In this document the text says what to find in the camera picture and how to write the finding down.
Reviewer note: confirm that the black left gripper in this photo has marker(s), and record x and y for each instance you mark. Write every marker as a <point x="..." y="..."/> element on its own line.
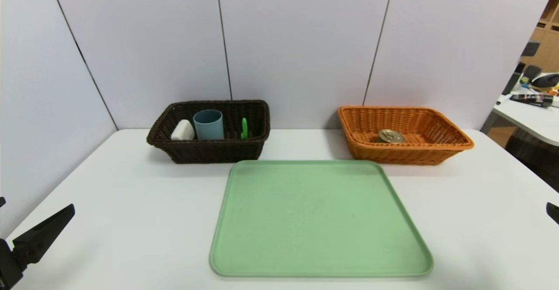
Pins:
<point x="21" y="247"/>

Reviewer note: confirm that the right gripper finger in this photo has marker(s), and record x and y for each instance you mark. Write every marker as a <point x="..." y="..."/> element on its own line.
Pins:
<point x="553" y="212"/>

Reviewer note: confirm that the gold lid food can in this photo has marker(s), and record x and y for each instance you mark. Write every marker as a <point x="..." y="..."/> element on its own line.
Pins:
<point x="391" y="136"/>

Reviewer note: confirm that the blue plastic cup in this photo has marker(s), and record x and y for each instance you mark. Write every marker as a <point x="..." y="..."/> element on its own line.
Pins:
<point x="208" y="126"/>

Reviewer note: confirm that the orange wicker basket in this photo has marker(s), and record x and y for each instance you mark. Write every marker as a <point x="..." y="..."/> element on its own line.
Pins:
<point x="393" y="154"/>

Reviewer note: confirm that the dark brown wicker basket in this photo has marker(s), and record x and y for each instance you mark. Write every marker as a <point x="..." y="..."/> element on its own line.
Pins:
<point x="209" y="150"/>

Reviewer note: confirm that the dark woven bin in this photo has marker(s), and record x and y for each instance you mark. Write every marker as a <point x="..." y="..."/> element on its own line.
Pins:
<point x="528" y="150"/>

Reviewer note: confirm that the white side table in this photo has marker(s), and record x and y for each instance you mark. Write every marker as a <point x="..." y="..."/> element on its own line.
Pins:
<point x="524" y="117"/>

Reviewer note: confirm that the black tray with tools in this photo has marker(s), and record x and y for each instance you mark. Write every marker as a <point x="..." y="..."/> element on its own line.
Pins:
<point x="533" y="99"/>

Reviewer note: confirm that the dark grey clutter pile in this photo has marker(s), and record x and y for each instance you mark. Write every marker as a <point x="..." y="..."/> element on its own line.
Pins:
<point x="548" y="80"/>

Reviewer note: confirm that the black upright stand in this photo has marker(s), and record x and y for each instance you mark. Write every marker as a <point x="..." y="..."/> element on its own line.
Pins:
<point x="513" y="80"/>

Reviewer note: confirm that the wooden shelf unit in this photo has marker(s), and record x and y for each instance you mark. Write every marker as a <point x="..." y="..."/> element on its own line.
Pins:
<point x="548" y="50"/>

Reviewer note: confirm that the light green plastic tray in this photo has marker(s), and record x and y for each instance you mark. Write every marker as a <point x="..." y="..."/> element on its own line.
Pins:
<point x="319" y="229"/>

